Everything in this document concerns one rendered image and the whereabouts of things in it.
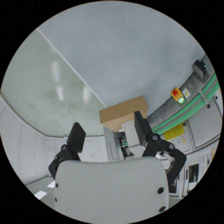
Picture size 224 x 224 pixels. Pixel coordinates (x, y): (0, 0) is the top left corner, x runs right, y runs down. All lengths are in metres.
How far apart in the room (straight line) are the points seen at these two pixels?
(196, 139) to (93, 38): 1.05
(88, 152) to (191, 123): 4.07
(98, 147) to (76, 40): 4.14
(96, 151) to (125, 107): 3.83
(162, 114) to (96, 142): 3.82
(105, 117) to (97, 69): 0.26
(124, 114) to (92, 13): 0.44
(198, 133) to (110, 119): 0.90
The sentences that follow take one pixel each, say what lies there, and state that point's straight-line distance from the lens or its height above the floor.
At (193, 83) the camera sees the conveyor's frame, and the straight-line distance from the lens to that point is 0.64.
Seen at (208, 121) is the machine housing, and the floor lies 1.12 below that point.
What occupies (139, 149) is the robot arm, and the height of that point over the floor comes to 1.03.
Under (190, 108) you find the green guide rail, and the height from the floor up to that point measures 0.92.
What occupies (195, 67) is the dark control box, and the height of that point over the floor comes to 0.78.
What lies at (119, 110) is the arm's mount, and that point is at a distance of 0.40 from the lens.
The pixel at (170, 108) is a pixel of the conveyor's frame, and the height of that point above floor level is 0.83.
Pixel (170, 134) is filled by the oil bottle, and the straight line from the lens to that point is 0.81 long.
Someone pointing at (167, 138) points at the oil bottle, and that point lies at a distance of 0.83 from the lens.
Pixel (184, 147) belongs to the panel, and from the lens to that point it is 0.96.
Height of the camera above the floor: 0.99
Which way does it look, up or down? 30 degrees down
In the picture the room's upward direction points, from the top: 169 degrees clockwise
